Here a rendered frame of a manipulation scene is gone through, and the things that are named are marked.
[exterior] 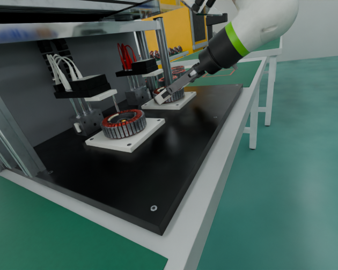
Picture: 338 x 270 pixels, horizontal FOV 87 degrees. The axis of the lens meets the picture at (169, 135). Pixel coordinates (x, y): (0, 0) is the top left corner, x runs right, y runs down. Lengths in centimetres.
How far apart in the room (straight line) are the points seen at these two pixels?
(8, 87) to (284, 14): 65
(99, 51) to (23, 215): 58
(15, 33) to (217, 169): 45
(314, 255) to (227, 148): 87
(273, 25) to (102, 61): 57
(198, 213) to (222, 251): 83
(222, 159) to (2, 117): 41
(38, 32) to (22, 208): 34
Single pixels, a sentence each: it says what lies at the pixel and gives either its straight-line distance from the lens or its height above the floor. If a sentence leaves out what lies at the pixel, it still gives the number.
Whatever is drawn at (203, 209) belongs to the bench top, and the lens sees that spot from 28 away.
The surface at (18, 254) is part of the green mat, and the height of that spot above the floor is 75.
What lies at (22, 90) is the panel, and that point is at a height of 92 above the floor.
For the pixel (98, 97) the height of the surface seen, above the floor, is 88.
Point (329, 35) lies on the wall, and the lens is 572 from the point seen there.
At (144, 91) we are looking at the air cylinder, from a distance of 73.
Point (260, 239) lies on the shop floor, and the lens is 115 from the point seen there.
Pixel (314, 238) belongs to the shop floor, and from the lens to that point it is 123.
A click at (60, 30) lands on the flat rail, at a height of 103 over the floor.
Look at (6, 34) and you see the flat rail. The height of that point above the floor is 103.
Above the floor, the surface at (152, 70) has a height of 88.
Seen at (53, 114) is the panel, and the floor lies 83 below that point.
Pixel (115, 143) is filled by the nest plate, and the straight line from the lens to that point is 42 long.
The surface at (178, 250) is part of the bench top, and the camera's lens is 25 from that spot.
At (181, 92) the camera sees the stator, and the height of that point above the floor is 80.
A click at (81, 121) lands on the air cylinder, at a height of 81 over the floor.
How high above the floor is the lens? 96
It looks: 27 degrees down
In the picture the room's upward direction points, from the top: 12 degrees counter-clockwise
